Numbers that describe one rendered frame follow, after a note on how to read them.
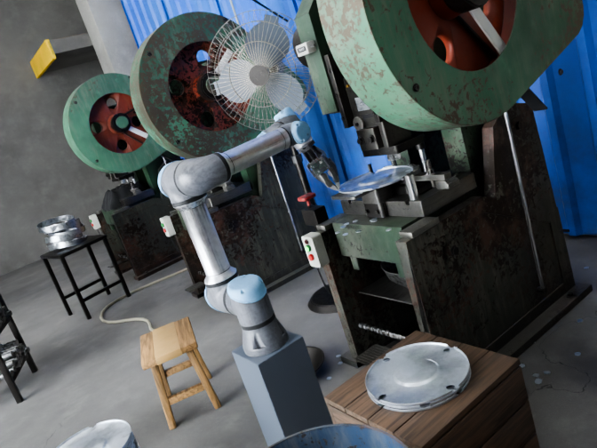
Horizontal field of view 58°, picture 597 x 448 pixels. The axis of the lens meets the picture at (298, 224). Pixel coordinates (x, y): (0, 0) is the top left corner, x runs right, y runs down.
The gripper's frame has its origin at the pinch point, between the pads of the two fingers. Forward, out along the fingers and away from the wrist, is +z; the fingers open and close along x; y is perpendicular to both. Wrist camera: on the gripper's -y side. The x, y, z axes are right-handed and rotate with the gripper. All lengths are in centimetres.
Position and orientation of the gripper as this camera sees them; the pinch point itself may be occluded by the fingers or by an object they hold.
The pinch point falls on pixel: (337, 187)
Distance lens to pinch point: 206.7
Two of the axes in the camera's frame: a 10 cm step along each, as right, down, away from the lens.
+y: -1.2, 2.9, -9.5
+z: 5.9, 7.9, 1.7
